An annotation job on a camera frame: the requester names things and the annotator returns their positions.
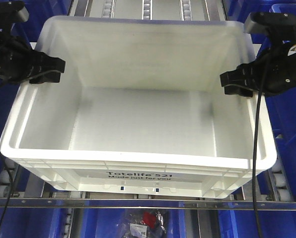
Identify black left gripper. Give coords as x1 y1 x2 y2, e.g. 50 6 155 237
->
0 32 66 84

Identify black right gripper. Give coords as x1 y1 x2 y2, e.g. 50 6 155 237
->
220 42 296 97

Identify white plastic tote bin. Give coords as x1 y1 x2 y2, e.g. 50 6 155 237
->
0 15 278 199

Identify steel shelf front bar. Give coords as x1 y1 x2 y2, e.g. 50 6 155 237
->
0 198 296 211

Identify blue bin lower centre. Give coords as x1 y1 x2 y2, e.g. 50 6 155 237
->
78 208 199 238

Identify bagged parts in lower bin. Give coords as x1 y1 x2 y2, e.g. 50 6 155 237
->
121 209 168 238

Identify black right camera cable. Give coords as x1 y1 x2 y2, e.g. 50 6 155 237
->
251 57 272 238

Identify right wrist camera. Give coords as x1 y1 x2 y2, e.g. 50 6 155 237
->
244 12 296 46

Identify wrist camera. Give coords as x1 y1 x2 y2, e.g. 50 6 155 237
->
0 0 29 34
244 12 296 46

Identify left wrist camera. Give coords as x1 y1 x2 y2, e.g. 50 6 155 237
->
0 0 29 34

